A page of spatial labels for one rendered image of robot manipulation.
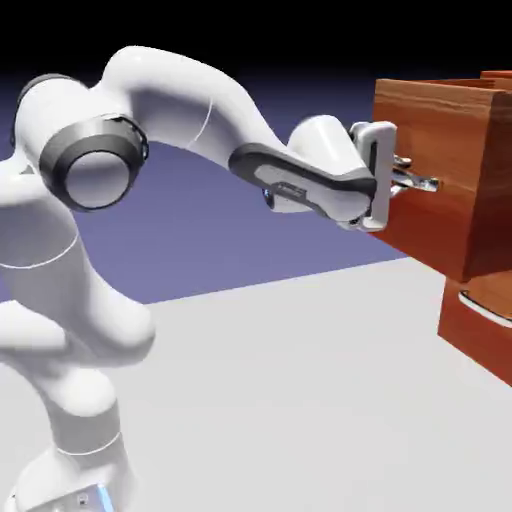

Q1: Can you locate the silver curved drawer handle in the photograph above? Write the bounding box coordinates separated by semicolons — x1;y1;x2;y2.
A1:
392;167;441;194
457;289;512;327

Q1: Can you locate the brown wooden cabinet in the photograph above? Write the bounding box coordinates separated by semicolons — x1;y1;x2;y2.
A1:
436;69;512;388

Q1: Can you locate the brown wooden drawer front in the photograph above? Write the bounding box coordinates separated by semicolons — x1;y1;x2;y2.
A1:
436;278;512;388

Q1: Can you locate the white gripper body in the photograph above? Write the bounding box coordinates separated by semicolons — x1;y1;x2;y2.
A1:
350;120;398;234

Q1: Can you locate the brown wooden drawer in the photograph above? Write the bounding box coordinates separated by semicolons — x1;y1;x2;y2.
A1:
436;278;512;388
370;77;512;284

